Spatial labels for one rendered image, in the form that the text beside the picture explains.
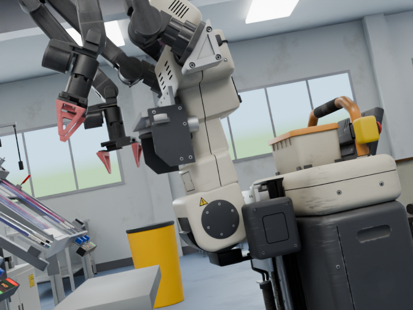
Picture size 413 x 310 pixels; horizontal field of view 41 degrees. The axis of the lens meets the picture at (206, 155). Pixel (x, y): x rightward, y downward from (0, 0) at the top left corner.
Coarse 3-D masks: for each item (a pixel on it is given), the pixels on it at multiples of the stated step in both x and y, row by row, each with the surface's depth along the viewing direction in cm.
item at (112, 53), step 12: (48, 0) 175; (60, 0) 176; (60, 12) 176; (72, 12) 177; (72, 24) 177; (108, 48) 178; (108, 60) 178; (120, 60) 176; (132, 60) 176; (120, 72) 176; (132, 72) 176
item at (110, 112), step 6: (102, 108) 177; (108, 108) 177; (114, 108) 177; (120, 108) 179; (102, 114) 177; (108, 114) 177; (114, 114) 177; (120, 114) 178; (102, 120) 177; (108, 120) 177; (114, 120) 176; (120, 120) 177
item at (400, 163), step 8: (400, 160) 612; (408, 160) 612; (400, 168) 617; (408, 168) 617; (400, 176) 616; (408, 176) 616; (400, 184) 615; (408, 184) 616; (408, 192) 615; (400, 200) 614; (408, 200) 614
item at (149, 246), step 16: (160, 224) 447; (128, 240) 456; (144, 240) 443; (160, 240) 445; (144, 256) 444; (160, 256) 444; (176, 256) 455; (176, 272) 451; (160, 288) 442; (176, 288) 448; (160, 304) 442
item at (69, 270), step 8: (8, 232) 647; (16, 232) 642; (88, 232) 809; (88, 240) 808; (16, 256) 643; (16, 264) 641; (72, 264) 791; (80, 264) 763; (64, 272) 686; (72, 272) 644; (96, 272) 807; (40, 280) 644; (72, 280) 643; (72, 288) 642
